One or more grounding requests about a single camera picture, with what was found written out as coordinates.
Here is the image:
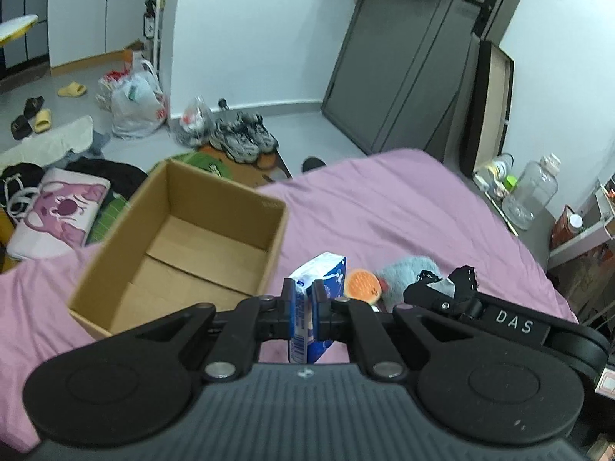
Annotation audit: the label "blue tissue pack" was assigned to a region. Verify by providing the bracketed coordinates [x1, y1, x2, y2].
[288, 252, 346, 364]

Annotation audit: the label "black door handle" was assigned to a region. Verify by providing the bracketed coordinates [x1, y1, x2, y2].
[462, 0, 497, 38]

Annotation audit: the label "white tote bag straps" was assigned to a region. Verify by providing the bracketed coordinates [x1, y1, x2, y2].
[0, 162, 47, 224]

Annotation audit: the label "framed board leaning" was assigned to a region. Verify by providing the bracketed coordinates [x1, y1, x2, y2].
[460, 41, 514, 178]

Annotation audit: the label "black fabric pouch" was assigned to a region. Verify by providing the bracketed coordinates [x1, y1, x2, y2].
[417, 265, 479, 298]

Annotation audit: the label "green leaf cartoon rug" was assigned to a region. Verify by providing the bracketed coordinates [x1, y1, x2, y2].
[84, 151, 237, 246]

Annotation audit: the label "round white yellow table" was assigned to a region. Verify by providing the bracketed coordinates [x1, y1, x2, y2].
[0, 15, 38, 47]

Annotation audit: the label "grey door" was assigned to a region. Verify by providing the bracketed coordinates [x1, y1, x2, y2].
[322, 0, 519, 154]

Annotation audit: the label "white plastic shopping bag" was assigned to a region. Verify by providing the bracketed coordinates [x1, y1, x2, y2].
[110, 60, 168, 139]

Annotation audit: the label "yellow slipper near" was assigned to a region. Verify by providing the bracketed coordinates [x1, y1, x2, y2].
[32, 108, 52, 134]

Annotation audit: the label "black clothes on floor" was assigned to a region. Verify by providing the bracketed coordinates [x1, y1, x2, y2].
[66, 157, 147, 201]

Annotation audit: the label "orange burger plush toy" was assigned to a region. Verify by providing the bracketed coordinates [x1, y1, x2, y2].
[344, 269, 382, 305]

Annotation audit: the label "black spray bottle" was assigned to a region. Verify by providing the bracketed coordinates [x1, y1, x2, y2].
[143, 0, 156, 40]

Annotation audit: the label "small side desk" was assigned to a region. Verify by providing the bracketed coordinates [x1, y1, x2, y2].
[547, 177, 614, 270]

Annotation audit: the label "large clear plastic jar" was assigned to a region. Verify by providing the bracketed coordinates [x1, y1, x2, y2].
[502, 153, 561, 231]

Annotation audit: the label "black shoe near bed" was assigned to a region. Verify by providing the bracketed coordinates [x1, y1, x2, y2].
[301, 156, 326, 174]

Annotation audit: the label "small clear trash bag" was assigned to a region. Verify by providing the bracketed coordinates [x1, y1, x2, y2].
[173, 97, 216, 149]

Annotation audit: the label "cream towel on floor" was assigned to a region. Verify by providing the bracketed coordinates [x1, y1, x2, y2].
[0, 116, 94, 171]

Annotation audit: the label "white cabinet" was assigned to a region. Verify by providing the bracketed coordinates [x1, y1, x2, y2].
[47, 0, 148, 69]

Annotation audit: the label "grey sneaker left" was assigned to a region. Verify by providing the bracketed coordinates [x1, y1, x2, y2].
[208, 120, 261, 163]

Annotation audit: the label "yellow slipper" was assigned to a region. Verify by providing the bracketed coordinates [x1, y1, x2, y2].
[32, 108, 52, 134]
[57, 81, 88, 98]

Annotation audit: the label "pink bear laptop sleeve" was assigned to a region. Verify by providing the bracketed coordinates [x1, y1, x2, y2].
[6, 169, 110, 260]

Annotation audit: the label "grey sneaker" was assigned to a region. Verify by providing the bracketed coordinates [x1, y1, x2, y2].
[238, 113, 278, 154]
[208, 120, 261, 163]

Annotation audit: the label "pink bed sheet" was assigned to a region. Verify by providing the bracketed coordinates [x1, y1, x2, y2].
[1, 150, 573, 452]

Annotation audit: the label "grey sneaker right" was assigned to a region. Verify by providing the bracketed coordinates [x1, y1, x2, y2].
[238, 113, 278, 154]

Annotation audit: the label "open cardboard box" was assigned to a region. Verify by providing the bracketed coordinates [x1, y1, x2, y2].
[69, 160, 289, 339]

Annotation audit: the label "black slipper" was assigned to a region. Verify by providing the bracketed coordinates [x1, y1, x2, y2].
[10, 96, 45, 141]

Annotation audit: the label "yellow slipper far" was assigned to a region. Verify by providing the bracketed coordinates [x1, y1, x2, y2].
[57, 81, 88, 98]

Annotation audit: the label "grey fluffy plush slipper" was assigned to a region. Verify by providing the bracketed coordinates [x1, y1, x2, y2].
[375, 256, 455, 312]

